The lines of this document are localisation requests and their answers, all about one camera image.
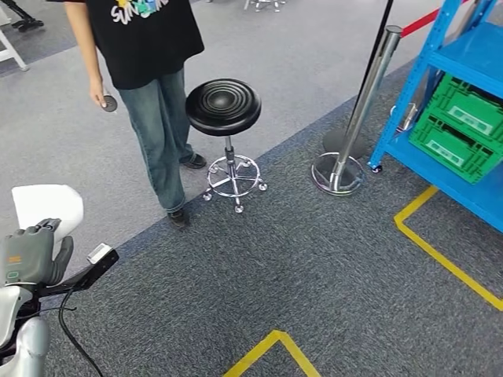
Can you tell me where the person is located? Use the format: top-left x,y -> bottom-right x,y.
63,0 -> 208,230

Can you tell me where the grey barrier stanchion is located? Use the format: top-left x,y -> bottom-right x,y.
390,0 -> 483,135

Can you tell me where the black floor stand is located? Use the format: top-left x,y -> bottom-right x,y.
0,0 -> 45,33

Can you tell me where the white table frame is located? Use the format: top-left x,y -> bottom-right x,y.
0,5 -> 31,73

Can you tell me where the chrome barrier stanchion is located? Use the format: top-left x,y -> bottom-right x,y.
310,24 -> 404,198

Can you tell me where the chrome chair base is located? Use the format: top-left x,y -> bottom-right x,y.
242,0 -> 289,13

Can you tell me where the blue metal shelf rack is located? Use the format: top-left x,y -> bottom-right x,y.
366,0 -> 503,234

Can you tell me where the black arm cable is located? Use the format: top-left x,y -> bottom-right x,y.
57,289 -> 106,377

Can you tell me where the white curved plastic part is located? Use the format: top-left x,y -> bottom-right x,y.
11,184 -> 85,246

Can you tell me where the red barrier belt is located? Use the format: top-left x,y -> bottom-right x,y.
400,0 -> 471,39

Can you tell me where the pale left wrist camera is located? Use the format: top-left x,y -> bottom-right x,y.
85,242 -> 114,265

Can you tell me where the person's right hand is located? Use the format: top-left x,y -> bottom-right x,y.
88,74 -> 109,110

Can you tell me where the black camera bracket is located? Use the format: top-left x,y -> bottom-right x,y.
35,248 -> 120,299

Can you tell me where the black round stool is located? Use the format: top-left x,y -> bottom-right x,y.
184,78 -> 269,215

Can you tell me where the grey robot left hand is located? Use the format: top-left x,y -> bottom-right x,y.
0,218 -> 75,288

